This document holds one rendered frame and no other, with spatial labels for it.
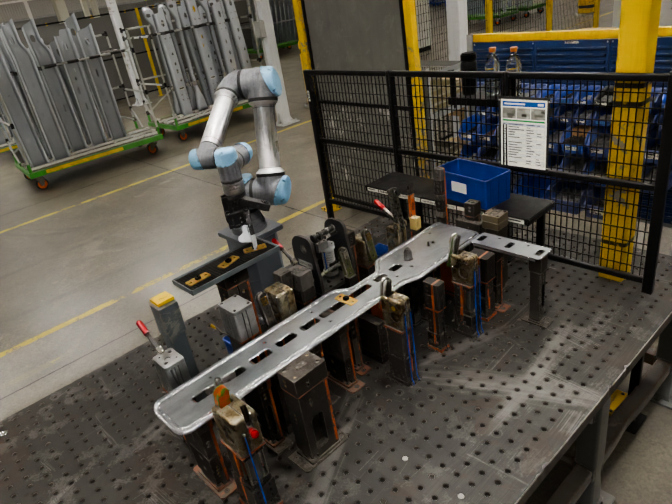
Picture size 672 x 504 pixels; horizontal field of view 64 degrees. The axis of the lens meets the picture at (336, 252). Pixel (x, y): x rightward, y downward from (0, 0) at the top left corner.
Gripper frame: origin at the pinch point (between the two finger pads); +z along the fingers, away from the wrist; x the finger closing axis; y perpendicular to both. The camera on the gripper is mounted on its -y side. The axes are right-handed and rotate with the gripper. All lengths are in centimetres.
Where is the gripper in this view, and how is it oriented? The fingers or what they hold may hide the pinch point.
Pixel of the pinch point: (253, 242)
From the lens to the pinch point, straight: 198.3
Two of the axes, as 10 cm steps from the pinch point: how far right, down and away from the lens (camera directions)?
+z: 1.5, 8.8, 4.5
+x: 3.3, 3.9, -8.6
